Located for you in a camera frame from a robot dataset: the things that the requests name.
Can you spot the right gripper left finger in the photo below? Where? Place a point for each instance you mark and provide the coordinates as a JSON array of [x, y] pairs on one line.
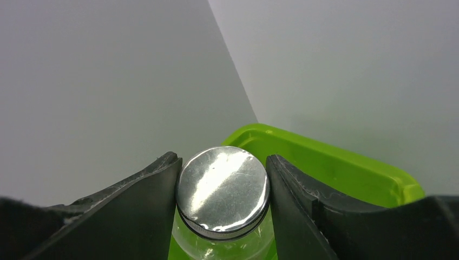
[[131, 219]]

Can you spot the clear jar silver lid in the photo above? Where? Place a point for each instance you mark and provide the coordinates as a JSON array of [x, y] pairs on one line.
[[223, 206]]

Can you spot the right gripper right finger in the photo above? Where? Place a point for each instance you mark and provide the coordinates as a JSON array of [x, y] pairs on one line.
[[312, 220]]

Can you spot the green plastic bin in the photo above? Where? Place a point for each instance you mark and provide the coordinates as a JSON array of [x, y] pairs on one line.
[[353, 174]]

